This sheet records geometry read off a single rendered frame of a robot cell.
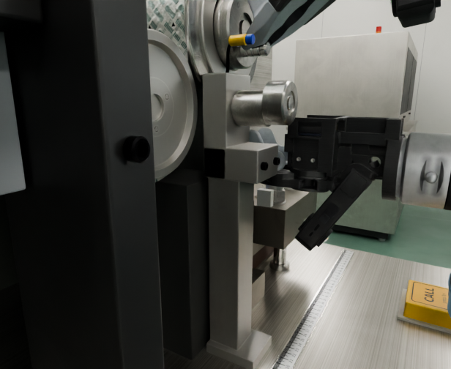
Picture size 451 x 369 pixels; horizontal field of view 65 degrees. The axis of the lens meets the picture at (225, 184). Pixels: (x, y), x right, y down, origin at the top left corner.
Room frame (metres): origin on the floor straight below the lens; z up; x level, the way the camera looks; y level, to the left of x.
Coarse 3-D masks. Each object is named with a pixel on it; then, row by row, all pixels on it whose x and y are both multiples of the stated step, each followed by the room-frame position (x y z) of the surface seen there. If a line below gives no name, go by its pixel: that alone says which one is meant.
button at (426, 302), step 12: (408, 288) 0.44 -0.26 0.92; (420, 288) 0.44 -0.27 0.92; (432, 288) 0.44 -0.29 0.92; (444, 288) 0.44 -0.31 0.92; (408, 300) 0.41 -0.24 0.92; (420, 300) 0.41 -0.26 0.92; (432, 300) 0.41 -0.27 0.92; (444, 300) 0.41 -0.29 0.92; (408, 312) 0.41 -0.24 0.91; (420, 312) 0.40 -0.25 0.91; (432, 312) 0.39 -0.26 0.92; (444, 312) 0.39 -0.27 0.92; (444, 324) 0.39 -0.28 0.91
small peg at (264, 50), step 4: (264, 44) 0.36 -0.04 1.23; (268, 44) 0.37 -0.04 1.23; (252, 48) 0.37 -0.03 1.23; (256, 48) 0.37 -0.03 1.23; (260, 48) 0.37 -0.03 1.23; (264, 48) 0.36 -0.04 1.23; (268, 48) 0.37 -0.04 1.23; (244, 52) 0.37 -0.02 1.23; (248, 52) 0.37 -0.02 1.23; (252, 52) 0.37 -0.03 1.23; (256, 52) 0.37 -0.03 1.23; (260, 52) 0.37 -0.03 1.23; (264, 52) 0.36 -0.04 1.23; (268, 52) 0.37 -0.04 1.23; (244, 56) 0.38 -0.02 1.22; (252, 56) 0.38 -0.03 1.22
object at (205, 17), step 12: (204, 0) 0.35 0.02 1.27; (216, 0) 0.37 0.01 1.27; (204, 12) 0.35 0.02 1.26; (204, 24) 0.35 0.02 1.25; (204, 36) 0.35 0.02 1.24; (204, 48) 0.35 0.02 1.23; (216, 60) 0.37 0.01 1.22; (192, 72) 0.38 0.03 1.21; (216, 72) 0.37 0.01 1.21; (240, 72) 0.41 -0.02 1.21
